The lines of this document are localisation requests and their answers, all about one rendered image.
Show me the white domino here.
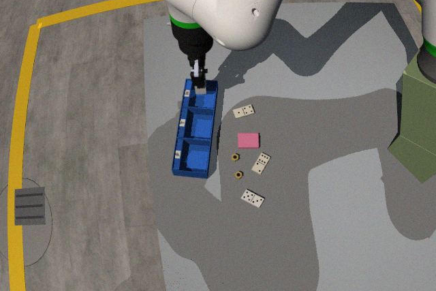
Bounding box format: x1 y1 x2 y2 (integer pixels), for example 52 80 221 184
241 189 264 208
233 105 254 119
251 153 270 174

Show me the blue rack of three bins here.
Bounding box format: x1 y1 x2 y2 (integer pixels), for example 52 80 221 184
172 78 218 179

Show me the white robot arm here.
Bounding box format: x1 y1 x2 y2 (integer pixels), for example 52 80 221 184
165 0 436 84

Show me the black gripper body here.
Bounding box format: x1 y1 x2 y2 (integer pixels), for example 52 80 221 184
178 38 213 65

